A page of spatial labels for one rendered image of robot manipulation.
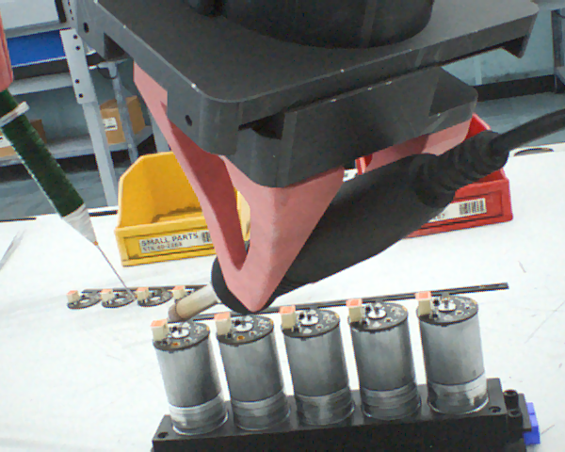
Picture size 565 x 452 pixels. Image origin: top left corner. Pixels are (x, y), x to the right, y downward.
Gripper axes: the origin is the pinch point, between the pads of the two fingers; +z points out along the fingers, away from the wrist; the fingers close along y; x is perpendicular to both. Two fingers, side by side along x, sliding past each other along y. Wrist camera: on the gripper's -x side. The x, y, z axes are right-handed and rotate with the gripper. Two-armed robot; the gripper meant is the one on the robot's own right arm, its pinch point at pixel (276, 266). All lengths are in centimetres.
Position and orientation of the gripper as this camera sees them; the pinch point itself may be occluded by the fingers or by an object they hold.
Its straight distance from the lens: 26.7
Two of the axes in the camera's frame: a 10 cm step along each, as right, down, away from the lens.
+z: -1.1, 7.6, 6.4
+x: 6.0, 5.6, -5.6
